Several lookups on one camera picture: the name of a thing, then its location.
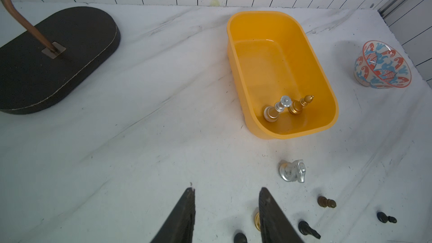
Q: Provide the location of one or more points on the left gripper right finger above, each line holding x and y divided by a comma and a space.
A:
275, 227

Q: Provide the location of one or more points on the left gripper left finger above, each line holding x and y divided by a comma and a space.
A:
179, 226

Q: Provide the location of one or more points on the gold pawn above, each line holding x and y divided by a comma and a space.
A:
257, 222

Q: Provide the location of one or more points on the silver knight chess piece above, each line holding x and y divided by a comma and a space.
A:
293, 171

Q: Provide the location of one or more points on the black pawn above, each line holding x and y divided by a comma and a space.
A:
382, 217

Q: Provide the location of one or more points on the silver gold queen chess piece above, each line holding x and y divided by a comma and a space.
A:
271, 113

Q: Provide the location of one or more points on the gold bishop chess piece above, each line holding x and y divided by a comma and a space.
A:
297, 107

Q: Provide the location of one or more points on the brown pawn chess piece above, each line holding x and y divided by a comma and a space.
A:
326, 203

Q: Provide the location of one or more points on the yellow plastic storage box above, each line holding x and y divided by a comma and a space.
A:
270, 57

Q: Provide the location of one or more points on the red blue patterned bowl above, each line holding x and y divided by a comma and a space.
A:
380, 66

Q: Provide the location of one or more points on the dark metal jewelry stand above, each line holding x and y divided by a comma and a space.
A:
40, 67

